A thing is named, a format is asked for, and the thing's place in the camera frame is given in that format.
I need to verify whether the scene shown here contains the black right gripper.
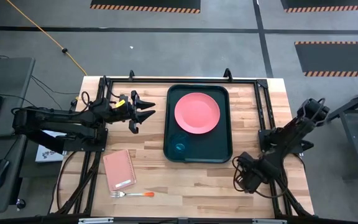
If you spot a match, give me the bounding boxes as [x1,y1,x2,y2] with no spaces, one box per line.
[236,151,280,194]

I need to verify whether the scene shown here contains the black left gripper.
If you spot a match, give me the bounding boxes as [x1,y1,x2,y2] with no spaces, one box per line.
[98,90,157,135]

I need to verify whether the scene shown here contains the teal translucent plastic cup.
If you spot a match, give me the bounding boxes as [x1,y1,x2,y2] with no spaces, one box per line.
[168,131,191,155]

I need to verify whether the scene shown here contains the pink round plate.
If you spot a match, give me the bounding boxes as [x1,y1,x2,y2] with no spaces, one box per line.
[173,91,221,135]

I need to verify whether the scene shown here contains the pink spiral notebook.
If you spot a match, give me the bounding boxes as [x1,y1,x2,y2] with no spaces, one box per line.
[102,149,137,192]

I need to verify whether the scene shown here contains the metal fork orange handle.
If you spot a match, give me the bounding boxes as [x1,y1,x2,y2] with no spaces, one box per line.
[109,190,156,199]

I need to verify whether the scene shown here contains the dark green plastic tray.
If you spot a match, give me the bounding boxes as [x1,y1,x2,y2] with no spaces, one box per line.
[163,83,234,164]

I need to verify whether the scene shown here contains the black floor tape line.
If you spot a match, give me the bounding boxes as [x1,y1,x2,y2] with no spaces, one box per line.
[0,25,358,35]
[252,0,274,79]

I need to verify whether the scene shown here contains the black metal stand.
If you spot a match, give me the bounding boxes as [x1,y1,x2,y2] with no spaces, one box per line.
[322,81,358,182]

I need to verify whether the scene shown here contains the black flat bar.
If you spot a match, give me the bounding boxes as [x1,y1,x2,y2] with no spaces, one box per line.
[23,129,67,155]

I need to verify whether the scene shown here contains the white paper booklet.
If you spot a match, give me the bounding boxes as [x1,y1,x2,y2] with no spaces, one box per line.
[34,129,70,164]

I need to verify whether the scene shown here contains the black hazard-striped floor mat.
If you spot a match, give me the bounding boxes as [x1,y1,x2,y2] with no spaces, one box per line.
[294,40,358,78]
[280,0,358,14]
[89,0,202,14]

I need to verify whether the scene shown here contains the grey desk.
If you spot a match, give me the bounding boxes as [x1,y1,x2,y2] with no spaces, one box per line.
[0,57,37,215]

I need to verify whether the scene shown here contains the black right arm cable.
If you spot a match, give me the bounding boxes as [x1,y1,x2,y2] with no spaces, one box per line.
[231,154,289,200]

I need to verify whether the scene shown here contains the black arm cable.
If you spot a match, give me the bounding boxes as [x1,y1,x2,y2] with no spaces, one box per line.
[80,90,92,109]
[231,154,289,200]

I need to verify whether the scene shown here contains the black metal table frame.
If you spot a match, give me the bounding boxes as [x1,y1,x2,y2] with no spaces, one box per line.
[53,68,314,219]

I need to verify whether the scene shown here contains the silver metal bracket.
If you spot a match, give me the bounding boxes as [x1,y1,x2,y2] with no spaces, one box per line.
[252,218,288,224]
[78,217,115,224]

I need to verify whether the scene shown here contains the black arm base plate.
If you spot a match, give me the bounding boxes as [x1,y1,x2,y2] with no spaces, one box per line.
[62,128,109,154]
[258,128,315,156]

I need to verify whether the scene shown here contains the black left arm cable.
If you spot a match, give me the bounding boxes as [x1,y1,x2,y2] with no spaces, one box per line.
[80,90,92,109]

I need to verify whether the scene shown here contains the thin black floor cable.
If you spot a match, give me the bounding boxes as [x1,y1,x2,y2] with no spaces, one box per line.
[30,75,81,96]

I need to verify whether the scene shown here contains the orange extension cable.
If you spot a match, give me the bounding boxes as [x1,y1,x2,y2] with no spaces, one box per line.
[6,0,88,77]

